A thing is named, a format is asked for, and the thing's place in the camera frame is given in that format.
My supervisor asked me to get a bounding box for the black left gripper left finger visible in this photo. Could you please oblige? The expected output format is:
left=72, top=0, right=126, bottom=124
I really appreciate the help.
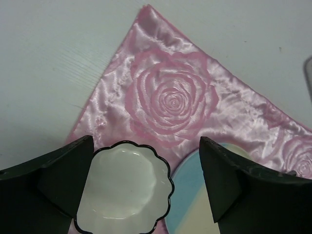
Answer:
left=0, top=136, right=94, bottom=234

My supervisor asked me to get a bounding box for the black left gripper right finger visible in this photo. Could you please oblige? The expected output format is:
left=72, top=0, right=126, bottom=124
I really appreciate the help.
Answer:
left=199, top=136, right=312, bottom=234

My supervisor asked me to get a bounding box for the blue and cream plate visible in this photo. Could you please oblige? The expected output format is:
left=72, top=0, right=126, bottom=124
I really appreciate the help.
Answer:
left=167, top=142, right=255, bottom=234

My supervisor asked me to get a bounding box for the white scalloped bowl black rim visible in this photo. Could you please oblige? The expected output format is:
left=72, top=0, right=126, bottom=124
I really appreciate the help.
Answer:
left=74, top=140, right=175, bottom=234

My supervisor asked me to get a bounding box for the pink rose satin placemat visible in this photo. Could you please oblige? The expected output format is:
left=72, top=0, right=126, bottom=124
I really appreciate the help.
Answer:
left=63, top=4, right=312, bottom=234

